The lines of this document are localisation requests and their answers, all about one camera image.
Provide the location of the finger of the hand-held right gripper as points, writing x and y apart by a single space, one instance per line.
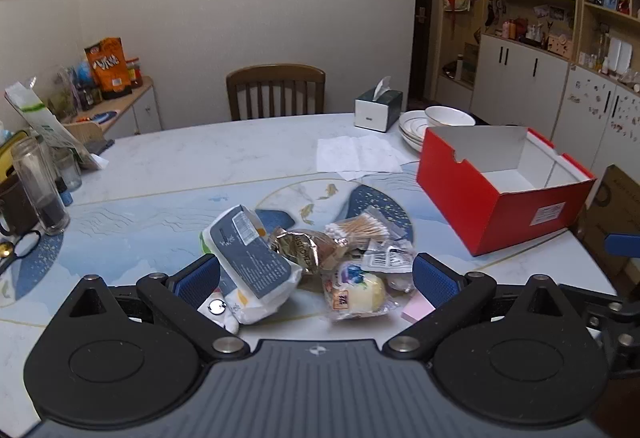
622 246
607 312

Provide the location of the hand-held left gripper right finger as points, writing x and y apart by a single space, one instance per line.
435 278

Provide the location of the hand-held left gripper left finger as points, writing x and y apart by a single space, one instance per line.
195 278

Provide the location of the clear packet with barcode label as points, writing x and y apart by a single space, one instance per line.
387 258

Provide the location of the red cardboard box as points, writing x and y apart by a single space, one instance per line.
460 198

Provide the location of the yellow black container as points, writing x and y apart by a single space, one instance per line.
9 151

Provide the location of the brown cardboard box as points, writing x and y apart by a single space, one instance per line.
612 213

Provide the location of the pink sticky note pad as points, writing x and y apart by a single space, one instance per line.
417 309

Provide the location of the grey white tissue pack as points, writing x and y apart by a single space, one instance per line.
250 258

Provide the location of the wrapped yellow bun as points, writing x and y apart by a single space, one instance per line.
357 290

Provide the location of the cotton swab bag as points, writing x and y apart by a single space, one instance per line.
362 225

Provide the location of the gold foil snack packet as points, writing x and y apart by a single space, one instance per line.
300 248

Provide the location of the white cabinet with stickers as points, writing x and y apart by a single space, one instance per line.
600 118

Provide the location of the white bowl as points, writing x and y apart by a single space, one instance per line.
447 116

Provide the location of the small glass cup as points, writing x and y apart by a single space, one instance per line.
69 171

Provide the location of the white and green tissue box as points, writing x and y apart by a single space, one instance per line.
377 111

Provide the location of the white side cabinet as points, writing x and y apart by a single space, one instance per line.
137 111

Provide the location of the tall glass jar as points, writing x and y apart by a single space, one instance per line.
37 188

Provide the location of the wooden holder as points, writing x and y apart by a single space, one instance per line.
86 132

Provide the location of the blue disc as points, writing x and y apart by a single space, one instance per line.
102 117

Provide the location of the white lower cabinet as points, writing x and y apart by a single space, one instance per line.
520 88

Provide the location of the dark mug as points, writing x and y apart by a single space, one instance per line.
14 210

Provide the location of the wooden chair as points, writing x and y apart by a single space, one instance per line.
275 91

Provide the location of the dark jar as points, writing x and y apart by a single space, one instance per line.
90 97

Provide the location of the pink box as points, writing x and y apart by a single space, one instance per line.
560 44

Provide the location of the white green packet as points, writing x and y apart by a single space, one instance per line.
45 121

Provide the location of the orange snack box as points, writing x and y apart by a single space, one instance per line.
107 66

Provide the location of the row of small bottles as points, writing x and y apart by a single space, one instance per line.
515 28

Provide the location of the dark door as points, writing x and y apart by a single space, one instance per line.
425 18

